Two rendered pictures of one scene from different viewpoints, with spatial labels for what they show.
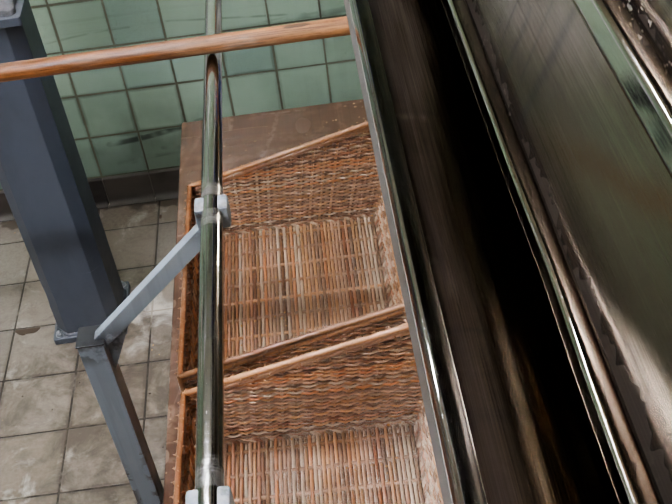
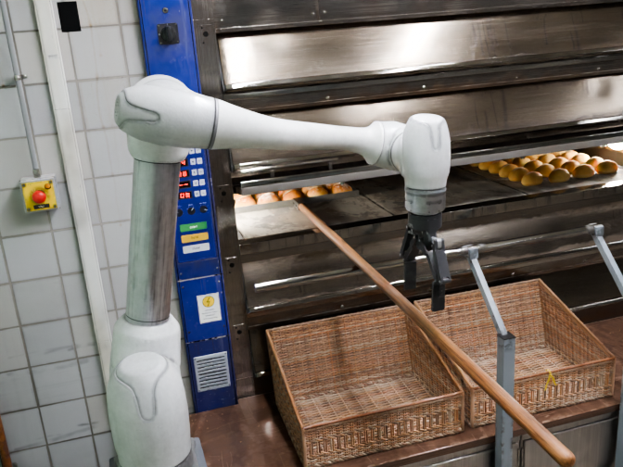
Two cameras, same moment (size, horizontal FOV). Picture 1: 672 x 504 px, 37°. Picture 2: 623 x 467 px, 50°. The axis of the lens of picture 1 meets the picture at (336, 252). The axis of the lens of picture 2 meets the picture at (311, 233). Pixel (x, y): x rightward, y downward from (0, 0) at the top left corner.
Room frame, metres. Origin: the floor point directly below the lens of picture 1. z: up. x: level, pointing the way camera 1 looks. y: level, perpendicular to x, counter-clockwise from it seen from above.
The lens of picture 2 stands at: (2.12, 2.02, 1.93)
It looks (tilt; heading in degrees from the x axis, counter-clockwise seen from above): 18 degrees down; 255
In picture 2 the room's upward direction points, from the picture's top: 4 degrees counter-clockwise
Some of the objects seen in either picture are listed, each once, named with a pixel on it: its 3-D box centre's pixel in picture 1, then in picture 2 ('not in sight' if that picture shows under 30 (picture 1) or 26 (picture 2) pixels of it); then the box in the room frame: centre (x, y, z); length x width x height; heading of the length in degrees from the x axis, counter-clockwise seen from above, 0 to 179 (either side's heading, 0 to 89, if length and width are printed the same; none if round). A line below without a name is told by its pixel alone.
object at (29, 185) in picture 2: not in sight; (40, 193); (2.39, -0.16, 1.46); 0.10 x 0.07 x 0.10; 0
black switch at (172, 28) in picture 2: not in sight; (168, 25); (1.94, -0.15, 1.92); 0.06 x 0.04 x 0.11; 0
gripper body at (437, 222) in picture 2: not in sight; (425, 230); (1.50, 0.69, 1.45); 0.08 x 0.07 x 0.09; 93
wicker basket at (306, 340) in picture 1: (305, 260); (360, 377); (1.46, 0.06, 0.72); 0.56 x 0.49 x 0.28; 179
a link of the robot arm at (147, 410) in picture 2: not in sight; (147, 405); (2.16, 0.71, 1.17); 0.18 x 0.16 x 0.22; 89
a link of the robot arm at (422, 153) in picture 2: not in sight; (423, 149); (1.50, 0.68, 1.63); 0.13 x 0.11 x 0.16; 89
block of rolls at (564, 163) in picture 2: not in sight; (535, 160); (0.31, -0.65, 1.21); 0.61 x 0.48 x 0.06; 90
